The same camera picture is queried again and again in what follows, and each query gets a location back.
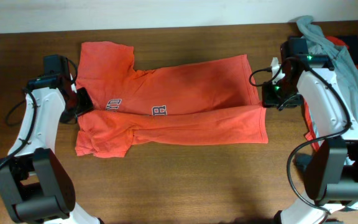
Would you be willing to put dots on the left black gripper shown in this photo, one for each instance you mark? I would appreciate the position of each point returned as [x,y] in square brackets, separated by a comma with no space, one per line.
[87,106]

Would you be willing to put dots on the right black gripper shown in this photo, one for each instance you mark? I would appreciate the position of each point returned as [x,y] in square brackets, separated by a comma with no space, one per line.
[268,99]

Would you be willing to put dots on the orange red printed t-shirt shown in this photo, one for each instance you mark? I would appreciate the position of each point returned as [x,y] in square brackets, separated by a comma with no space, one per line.
[199,104]

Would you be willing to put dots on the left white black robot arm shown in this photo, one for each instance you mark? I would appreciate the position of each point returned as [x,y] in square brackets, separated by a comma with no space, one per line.
[34,186]

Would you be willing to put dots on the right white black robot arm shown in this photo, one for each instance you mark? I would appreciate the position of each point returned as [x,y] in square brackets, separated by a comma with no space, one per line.
[322,172]

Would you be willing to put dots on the light grey shirt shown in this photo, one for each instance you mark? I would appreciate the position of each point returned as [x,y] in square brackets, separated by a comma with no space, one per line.
[337,62]

